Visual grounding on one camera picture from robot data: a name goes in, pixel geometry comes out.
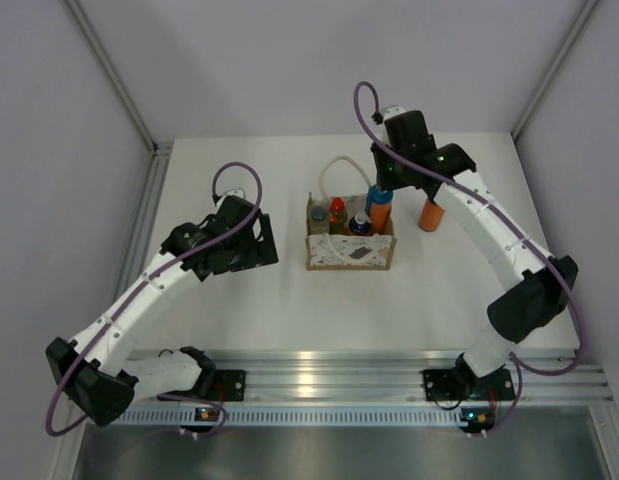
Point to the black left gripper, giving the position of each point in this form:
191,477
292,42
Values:
261,252

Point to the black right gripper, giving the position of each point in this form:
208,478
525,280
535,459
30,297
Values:
382,180

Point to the clear jar with dark lid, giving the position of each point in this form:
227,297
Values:
318,220

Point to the tall orange spray bottle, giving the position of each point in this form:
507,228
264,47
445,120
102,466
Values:
378,208

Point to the yellow bottle with red cap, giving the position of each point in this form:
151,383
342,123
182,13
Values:
338,217

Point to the orange bottle with white cap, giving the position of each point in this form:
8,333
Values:
431,216

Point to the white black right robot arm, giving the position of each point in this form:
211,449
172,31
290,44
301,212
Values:
532,279

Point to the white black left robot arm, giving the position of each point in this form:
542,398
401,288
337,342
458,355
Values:
94,368

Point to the burlap canvas tote bag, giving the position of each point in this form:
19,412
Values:
344,252

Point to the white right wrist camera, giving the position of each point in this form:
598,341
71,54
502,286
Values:
392,111

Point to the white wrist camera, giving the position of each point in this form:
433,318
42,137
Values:
238,192
392,111

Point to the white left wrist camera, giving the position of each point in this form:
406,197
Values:
238,192

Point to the aluminium rail frame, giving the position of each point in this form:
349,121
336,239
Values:
379,377

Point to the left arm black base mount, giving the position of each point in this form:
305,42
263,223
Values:
224,386

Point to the white slotted cable duct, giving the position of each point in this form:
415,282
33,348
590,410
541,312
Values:
164,414

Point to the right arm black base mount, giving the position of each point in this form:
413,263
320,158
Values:
453,385

